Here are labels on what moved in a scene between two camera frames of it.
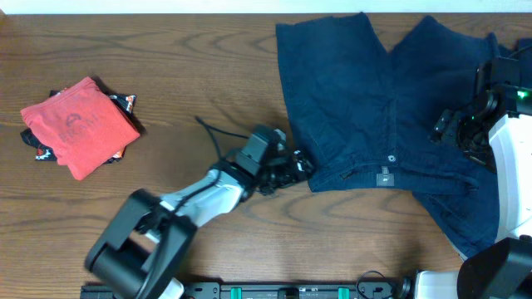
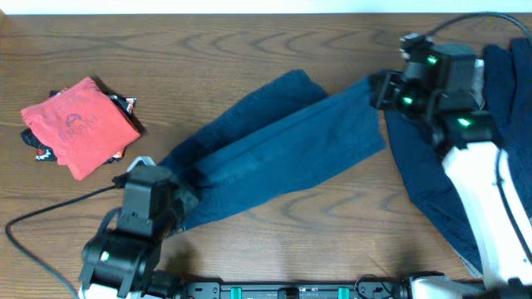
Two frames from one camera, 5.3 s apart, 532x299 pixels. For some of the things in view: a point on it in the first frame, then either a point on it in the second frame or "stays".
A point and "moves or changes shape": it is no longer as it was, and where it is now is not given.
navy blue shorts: x=364 y=117 moves or changes shape
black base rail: x=264 y=291 stays
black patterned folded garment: x=44 y=151 stays
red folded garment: x=82 y=125 stays
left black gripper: x=289 y=164 → x=190 y=200
